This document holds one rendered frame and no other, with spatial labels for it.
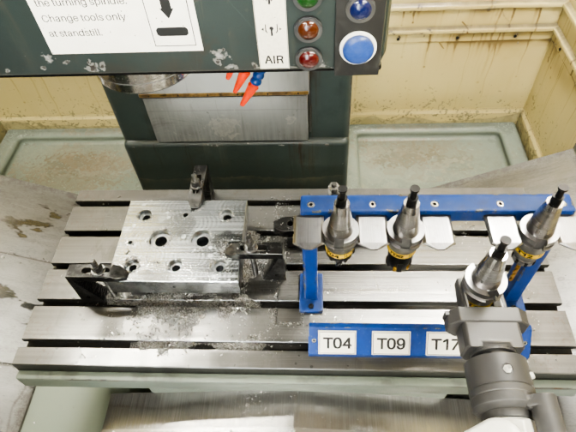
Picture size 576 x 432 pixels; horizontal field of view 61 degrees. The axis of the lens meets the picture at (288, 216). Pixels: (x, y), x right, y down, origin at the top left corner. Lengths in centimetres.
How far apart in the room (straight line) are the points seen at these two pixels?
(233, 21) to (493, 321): 56
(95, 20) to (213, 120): 94
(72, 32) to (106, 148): 154
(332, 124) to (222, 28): 99
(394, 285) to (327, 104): 55
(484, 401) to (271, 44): 54
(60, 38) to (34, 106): 161
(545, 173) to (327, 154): 64
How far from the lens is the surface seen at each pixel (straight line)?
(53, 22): 55
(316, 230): 85
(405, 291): 117
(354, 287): 116
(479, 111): 200
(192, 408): 124
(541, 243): 92
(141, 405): 129
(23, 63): 60
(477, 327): 80
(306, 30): 49
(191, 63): 54
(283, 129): 144
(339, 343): 106
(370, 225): 86
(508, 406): 76
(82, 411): 147
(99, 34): 54
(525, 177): 162
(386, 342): 106
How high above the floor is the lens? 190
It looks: 52 degrees down
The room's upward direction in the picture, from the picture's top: 5 degrees counter-clockwise
